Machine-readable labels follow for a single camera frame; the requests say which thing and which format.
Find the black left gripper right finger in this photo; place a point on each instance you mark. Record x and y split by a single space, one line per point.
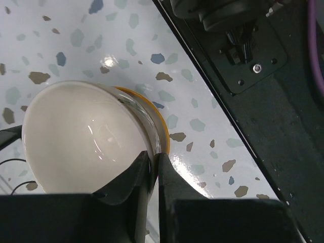
187 216

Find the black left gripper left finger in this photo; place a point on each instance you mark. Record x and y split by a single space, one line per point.
115 213

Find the cream beige bowl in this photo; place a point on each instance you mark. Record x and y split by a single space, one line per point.
77 137

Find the black wire dish rack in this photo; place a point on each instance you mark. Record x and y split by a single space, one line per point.
16 176

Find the yellow rimmed bowl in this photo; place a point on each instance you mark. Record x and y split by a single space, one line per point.
156 116

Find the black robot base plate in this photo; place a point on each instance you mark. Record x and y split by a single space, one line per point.
279 116

